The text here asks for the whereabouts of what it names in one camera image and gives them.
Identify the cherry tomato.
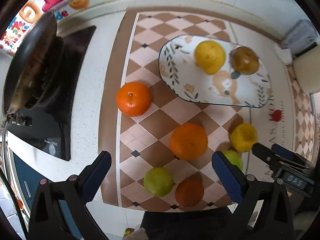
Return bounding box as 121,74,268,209
271,109,283,122

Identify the large green apple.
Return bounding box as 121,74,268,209
222,150,243,170

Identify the round yellow lemon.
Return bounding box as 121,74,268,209
229,123,258,153

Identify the dark red orange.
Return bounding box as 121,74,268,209
175,178,204,207

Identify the small green apple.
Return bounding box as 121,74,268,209
143,167,174,197

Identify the large orange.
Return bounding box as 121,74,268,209
169,123,208,161

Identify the brown apple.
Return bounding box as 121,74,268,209
230,46,259,75

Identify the small orange tangerine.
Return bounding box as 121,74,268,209
116,82,152,117

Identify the yellow pear-shaped lemon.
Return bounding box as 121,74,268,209
194,40,226,75

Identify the blue cabinet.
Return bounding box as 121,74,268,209
13,153,82,239

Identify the black gas stove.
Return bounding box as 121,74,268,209
8,25,96,161

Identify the cream utensil holder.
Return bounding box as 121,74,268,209
293,46,320,94

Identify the checkered table mat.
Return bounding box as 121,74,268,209
98,10,317,212

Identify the black frying pan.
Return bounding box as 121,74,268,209
2,12,57,115

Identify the floral oval plate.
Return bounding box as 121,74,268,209
158,35,272,108

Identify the colourful wall sticker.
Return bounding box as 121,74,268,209
1,0,95,56

